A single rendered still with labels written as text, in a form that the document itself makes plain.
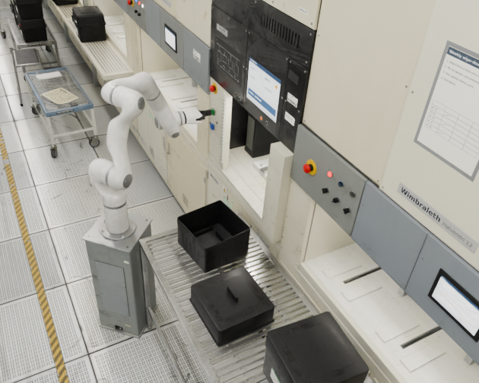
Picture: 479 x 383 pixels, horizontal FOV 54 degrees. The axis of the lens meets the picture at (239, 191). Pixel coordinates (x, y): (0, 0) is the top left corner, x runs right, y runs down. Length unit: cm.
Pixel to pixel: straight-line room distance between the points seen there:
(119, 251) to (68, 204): 160
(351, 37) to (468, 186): 64
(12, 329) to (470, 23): 292
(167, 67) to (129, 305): 214
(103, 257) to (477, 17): 207
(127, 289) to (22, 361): 77
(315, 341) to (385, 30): 113
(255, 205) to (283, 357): 106
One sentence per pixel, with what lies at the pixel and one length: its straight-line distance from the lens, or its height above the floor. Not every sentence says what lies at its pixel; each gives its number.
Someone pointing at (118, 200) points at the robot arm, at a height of 100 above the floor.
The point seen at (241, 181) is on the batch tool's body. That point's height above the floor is 87.
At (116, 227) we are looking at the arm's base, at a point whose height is 82.
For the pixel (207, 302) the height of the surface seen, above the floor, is 86.
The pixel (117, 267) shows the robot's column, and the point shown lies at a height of 60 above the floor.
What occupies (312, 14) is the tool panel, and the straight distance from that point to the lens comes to 189.
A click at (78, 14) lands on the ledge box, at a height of 106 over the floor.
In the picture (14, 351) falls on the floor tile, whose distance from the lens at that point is 325.
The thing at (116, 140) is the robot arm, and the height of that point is 131.
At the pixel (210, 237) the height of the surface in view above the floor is 77.
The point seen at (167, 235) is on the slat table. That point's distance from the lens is 261.
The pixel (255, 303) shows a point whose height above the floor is 86.
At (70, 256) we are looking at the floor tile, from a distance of 367.
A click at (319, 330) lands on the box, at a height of 101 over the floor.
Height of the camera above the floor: 255
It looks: 38 degrees down
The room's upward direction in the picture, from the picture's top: 4 degrees clockwise
